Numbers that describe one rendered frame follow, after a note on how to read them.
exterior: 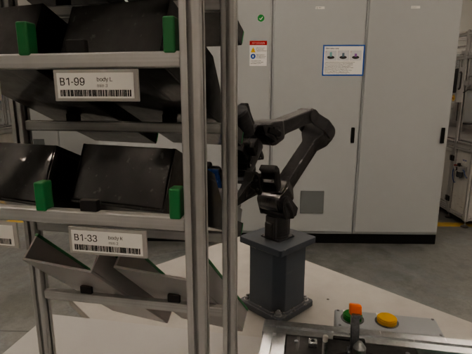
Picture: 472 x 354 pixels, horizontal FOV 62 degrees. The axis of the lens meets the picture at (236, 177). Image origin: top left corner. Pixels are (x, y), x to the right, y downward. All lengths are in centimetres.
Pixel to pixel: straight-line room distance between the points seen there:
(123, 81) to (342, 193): 349
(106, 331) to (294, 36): 301
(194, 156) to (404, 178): 362
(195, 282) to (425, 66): 360
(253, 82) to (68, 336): 287
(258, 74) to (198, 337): 324
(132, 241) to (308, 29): 333
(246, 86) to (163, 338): 283
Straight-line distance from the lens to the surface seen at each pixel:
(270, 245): 100
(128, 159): 48
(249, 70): 359
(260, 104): 358
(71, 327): 113
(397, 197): 397
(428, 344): 90
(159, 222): 41
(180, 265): 138
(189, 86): 38
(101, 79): 41
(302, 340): 82
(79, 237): 45
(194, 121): 37
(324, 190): 376
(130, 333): 106
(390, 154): 385
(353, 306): 74
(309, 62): 363
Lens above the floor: 144
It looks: 12 degrees down
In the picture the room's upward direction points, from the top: straight up
